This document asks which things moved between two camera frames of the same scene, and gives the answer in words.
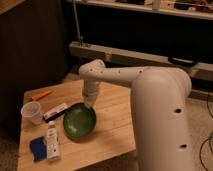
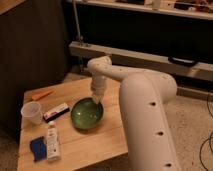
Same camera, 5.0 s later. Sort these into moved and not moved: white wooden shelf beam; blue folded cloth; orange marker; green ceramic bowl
Moved: green ceramic bowl
Not moved: blue folded cloth; orange marker; white wooden shelf beam
